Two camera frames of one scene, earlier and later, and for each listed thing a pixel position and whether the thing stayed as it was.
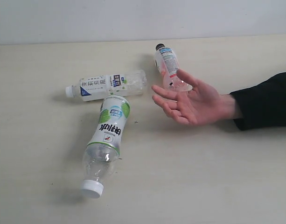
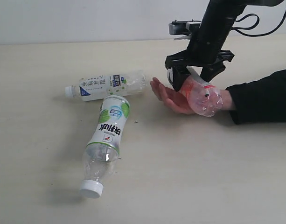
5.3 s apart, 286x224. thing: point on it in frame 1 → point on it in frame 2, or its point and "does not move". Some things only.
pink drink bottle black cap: (166, 63) → (204, 98)
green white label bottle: (103, 149) does not move
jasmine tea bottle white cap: (125, 84) does not move
